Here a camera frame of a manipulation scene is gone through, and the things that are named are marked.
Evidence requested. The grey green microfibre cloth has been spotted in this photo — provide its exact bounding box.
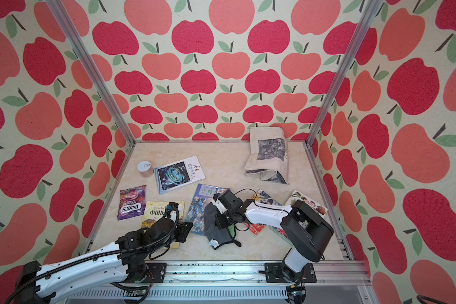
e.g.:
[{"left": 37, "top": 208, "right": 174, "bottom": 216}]
[{"left": 203, "top": 203, "right": 242, "bottom": 250}]

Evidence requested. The blue robot sunflower magazine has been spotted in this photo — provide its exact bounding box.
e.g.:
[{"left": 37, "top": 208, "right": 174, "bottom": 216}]
[{"left": 184, "top": 184, "right": 228, "bottom": 236}]

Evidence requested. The white book with blue vortex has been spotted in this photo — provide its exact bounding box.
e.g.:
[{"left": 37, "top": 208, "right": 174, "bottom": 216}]
[{"left": 154, "top": 156, "right": 206, "bottom": 194}]

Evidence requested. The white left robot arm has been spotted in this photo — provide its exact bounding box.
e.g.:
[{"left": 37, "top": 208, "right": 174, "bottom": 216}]
[{"left": 5, "top": 216, "right": 193, "bottom": 303}]

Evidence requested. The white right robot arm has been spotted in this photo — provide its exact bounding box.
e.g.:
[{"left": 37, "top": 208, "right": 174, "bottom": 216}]
[{"left": 214, "top": 197, "right": 334, "bottom": 284}]

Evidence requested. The red black manga book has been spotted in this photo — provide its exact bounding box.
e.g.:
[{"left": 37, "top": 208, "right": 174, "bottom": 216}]
[{"left": 246, "top": 189, "right": 286, "bottom": 236}]

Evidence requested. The yellow Chinese history picture book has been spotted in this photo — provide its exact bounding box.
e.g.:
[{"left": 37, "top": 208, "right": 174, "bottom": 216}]
[{"left": 141, "top": 201, "right": 185, "bottom": 249}]

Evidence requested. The red green cover book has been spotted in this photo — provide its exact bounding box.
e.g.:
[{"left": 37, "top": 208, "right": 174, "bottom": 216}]
[{"left": 269, "top": 190, "right": 328, "bottom": 244}]

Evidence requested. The purple candy bag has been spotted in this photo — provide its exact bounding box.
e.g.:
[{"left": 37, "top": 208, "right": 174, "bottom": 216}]
[{"left": 117, "top": 185, "right": 146, "bottom": 220}]

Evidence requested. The cream printed canvas bag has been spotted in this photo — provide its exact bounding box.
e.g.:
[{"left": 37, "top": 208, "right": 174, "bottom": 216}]
[{"left": 244, "top": 127, "right": 289, "bottom": 184}]

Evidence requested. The clear tape roll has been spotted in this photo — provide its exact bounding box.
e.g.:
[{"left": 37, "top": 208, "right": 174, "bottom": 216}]
[{"left": 137, "top": 160, "right": 154, "bottom": 178}]

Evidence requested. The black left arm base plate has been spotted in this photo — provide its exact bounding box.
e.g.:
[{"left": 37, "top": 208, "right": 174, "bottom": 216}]
[{"left": 144, "top": 262, "right": 167, "bottom": 284}]

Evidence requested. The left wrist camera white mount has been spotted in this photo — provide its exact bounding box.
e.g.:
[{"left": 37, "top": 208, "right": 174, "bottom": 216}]
[{"left": 165, "top": 202, "right": 179, "bottom": 222}]

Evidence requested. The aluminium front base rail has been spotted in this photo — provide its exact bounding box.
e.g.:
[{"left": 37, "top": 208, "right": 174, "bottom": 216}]
[{"left": 60, "top": 260, "right": 373, "bottom": 304}]

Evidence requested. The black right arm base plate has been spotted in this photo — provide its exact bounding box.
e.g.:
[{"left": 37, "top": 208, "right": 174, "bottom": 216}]
[{"left": 259, "top": 262, "right": 317, "bottom": 285}]

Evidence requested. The left rear aluminium corner post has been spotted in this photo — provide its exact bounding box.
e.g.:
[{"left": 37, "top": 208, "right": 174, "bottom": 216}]
[{"left": 46, "top": 0, "right": 136, "bottom": 148}]

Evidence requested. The aluminium corner post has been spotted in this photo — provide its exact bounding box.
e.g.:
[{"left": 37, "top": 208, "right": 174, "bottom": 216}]
[
  {"left": 46, "top": 0, "right": 136, "bottom": 148},
  {"left": 304, "top": 0, "right": 384, "bottom": 150}
]

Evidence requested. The right rear aluminium corner post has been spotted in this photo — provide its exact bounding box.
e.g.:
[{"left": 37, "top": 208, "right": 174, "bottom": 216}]
[{"left": 304, "top": 0, "right": 384, "bottom": 150}]

